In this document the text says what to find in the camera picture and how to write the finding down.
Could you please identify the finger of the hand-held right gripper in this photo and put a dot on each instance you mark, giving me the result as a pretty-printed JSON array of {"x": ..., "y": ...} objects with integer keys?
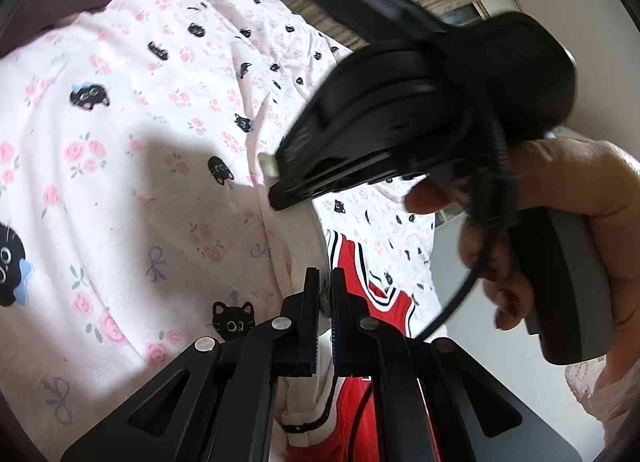
[{"x": 320, "y": 182}]

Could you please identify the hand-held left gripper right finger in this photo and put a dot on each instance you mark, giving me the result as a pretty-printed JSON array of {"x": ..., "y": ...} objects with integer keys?
[{"x": 338, "y": 327}]

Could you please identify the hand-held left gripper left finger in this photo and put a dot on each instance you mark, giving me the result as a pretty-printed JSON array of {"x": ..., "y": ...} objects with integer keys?
[{"x": 311, "y": 322}]

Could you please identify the red and white jacket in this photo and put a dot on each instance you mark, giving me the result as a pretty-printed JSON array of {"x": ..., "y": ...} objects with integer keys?
[{"x": 350, "y": 262}]

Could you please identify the person's right hand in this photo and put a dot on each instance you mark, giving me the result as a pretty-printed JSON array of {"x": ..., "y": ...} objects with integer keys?
[{"x": 560, "y": 172}]

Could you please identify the floral cat print bed sheet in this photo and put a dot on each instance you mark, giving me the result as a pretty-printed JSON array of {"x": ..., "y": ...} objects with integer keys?
[{"x": 125, "y": 167}]

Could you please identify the person's pink clothing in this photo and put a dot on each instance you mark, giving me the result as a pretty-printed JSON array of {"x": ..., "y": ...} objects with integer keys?
[{"x": 610, "y": 397}]

